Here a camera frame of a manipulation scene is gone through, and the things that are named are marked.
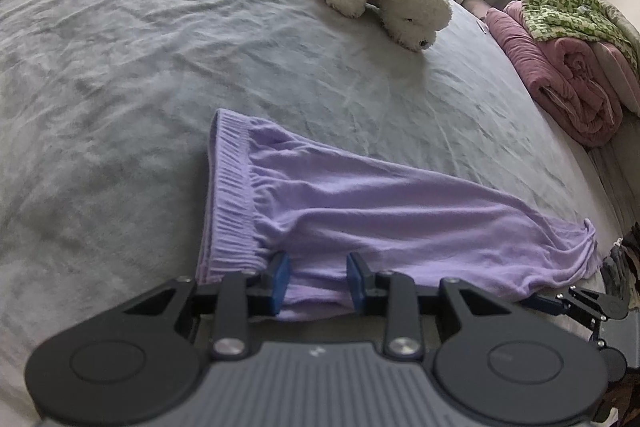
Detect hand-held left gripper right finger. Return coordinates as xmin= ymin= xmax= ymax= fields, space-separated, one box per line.
xmin=346 ymin=251 xmax=518 ymax=360

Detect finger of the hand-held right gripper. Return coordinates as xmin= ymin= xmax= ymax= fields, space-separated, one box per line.
xmin=555 ymin=285 xmax=630 ymax=328
xmin=522 ymin=294 xmax=571 ymax=315

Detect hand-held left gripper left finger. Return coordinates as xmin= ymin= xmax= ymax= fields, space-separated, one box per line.
xmin=120 ymin=252 xmax=292 ymax=360

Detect purple pants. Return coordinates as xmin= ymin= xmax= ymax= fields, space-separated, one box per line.
xmin=196 ymin=108 xmax=599 ymax=323

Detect grey quilted headboard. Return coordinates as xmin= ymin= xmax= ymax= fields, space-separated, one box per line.
xmin=585 ymin=117 xmax=640 ymax=233

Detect pink folded quilt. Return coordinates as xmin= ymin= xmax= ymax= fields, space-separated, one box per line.
xmin=484 ymin=1 xmax=626 ymax=150

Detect pale grey pillow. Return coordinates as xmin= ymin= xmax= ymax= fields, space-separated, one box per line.
xmin=605 ymin=1 xmax=640 ymax=48

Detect green patterned blanket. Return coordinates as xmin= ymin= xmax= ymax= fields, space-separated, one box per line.
xmin=518 ymin=0 xmax=638 ymax=58

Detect pale pink pillow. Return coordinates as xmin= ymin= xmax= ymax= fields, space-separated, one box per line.
xmin=460 ymin=0 xmax=493 ymax=20

